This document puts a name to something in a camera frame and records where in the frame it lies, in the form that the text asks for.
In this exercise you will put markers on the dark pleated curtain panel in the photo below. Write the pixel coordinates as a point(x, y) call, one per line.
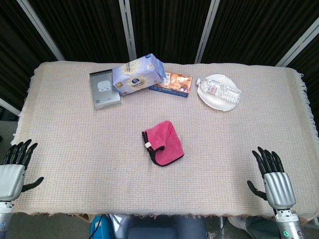
point(311, 64)
point(169, 25)
point(15, 49)
point(261, 25)
point(82, 25)

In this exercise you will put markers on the pink microfiber cloth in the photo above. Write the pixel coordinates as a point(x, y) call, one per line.
point(169, 147)

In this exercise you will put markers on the white partition frame post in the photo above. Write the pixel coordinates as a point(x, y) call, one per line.
point(10, 107)
point(37, 25)
point(299, 48)
point(127, 25)
point(208, 25)

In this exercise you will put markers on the clear plastic water bottle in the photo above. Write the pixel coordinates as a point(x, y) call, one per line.
point(219, 88)

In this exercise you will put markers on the blue white tissue pack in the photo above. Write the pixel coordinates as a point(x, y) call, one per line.
point(137, 74)

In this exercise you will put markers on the blue plastic base cover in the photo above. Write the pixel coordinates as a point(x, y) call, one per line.
point(96, 229)

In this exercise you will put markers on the grey earbuds box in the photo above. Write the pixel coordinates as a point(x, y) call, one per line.
point(103, 94)

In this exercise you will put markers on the beige woven tablecloth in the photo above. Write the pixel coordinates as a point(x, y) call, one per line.
point(74, 149)

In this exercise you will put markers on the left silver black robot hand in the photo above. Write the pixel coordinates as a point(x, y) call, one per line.
point(11, 181)

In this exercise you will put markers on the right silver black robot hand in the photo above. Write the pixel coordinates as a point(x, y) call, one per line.
point(279, 189)

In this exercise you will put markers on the grey-blue robot torso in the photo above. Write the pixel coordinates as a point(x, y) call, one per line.
point(162, 229)

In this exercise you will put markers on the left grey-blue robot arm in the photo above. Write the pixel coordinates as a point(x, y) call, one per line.
point(5, 219)

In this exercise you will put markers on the white paper plate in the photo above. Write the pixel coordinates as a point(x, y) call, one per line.
point(216, 100)

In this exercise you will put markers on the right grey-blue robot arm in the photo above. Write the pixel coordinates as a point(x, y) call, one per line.
point(289, 226)

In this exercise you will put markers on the orange blue biscuit box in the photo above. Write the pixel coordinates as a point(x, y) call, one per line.
point(177, 84)

